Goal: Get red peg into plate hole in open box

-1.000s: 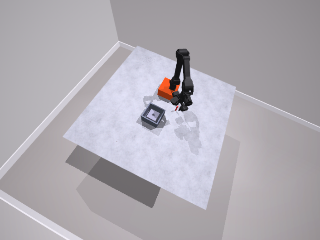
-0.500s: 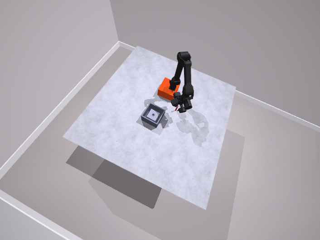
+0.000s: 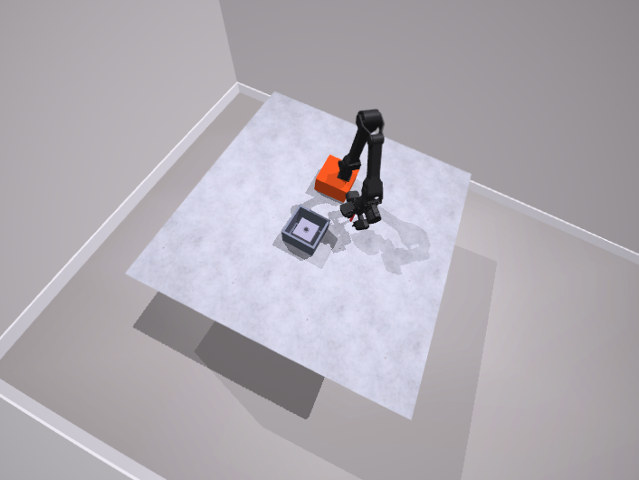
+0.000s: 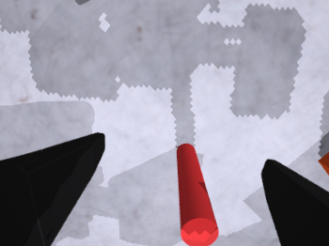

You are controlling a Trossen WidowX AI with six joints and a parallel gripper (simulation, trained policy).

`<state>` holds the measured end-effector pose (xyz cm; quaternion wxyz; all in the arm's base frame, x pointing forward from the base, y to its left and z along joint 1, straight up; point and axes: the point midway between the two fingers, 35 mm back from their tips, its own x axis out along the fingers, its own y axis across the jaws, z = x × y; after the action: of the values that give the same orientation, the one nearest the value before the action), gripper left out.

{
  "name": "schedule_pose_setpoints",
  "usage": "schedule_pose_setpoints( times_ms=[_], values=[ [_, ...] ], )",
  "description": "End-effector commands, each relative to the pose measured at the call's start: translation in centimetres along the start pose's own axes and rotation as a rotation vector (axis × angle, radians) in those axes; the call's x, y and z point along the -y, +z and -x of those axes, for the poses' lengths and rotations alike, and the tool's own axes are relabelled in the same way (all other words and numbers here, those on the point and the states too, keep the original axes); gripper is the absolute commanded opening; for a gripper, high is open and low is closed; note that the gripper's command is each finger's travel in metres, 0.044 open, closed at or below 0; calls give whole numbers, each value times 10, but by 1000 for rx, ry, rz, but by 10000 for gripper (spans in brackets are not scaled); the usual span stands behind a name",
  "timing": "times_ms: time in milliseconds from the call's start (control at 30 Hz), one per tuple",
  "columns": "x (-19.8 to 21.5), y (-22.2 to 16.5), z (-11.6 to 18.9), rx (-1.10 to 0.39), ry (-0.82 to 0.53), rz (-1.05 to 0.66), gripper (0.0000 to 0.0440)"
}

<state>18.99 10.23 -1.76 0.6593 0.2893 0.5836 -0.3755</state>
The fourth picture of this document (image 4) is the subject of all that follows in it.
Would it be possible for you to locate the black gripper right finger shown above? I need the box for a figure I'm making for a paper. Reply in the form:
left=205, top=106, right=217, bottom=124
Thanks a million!
left=260, top=160, right=329, bottom=246

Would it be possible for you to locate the red peg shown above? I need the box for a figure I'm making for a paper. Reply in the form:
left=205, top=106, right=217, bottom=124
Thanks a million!
left=177, top=144, right=219, bottom=246

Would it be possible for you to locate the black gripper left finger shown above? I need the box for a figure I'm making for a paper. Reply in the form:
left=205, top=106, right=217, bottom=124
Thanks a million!
left=0, top=132, right=105, bottom=246

